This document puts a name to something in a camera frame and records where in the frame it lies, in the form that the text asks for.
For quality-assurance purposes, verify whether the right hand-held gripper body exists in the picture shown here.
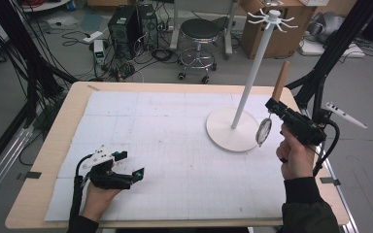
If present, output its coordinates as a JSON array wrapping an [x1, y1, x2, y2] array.
[[281, 101, 369, 147]]

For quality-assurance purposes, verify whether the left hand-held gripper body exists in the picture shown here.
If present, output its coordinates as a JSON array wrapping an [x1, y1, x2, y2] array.
[[82, 144, 134, 190]]

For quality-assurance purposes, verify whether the small strainer with wooden handle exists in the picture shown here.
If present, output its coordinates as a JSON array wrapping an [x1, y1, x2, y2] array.
[[254, 60, 291, 149]]

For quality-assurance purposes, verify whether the white hook stand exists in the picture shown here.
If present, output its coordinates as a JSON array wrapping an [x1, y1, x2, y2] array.
[[205, 9, 300, 153]]

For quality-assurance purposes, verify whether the person's left hand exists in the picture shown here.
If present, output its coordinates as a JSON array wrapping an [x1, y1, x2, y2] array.
[[81, 183, 122, 223]]

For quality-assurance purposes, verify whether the person's right hand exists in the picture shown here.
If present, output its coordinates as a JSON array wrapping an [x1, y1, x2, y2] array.
[[275, 123, 317, 181]]

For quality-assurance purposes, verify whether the white grid mat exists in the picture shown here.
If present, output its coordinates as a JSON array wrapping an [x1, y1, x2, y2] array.
[[43, 90, 289, 223]]

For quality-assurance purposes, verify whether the black tape strip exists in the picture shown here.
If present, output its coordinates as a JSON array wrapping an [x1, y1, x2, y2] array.
[[16, 171, 43, 181], [319, 177, 342, 186]]

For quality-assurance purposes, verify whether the brown cardboard box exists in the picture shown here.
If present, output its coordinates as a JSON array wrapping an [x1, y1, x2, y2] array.
[[240, 0, 319, 60]]

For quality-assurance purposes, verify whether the black metal stand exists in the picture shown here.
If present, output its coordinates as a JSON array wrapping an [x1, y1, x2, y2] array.
[[0, 0, 80, 130], [285, 0, 373, 141]]

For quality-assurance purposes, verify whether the grey bag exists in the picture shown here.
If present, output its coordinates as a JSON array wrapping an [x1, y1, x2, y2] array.
[[306, 12, 347, 44]]

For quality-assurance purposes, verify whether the black round stool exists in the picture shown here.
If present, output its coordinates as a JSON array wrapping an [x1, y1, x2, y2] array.
[[177, 17, 229, 85]]

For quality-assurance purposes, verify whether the white power supply unit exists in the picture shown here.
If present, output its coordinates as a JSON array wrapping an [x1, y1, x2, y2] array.
[[92, 39, 107, 66]]

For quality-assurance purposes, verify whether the white power strip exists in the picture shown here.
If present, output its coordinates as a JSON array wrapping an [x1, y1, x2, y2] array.
[[83, 30, 105, 45]]

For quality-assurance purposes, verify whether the large black computer tower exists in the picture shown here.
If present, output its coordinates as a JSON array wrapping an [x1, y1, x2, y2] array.
[[107, 5, 144, 60]]

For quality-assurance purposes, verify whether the slim black computer tower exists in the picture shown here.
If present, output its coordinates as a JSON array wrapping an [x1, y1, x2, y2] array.
[[138, 3, 159, 50]]

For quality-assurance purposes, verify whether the right hand-held gripper black cable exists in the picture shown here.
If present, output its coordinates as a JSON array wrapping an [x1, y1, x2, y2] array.
[[312, 110, 341, 178]]

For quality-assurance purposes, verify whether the hand-held gripper black cable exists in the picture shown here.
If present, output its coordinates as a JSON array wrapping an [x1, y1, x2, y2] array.
[[69, 153, 94, 225], [312, 110, 341, 178]]

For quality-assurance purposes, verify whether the left hand-held gripper black cable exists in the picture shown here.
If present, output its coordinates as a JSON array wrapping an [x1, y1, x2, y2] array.
[[69, 153, 94, 225]]

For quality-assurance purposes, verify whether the coiled black cable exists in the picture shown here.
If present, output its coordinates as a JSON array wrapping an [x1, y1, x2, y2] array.
[[151, 48, 177, 63]]

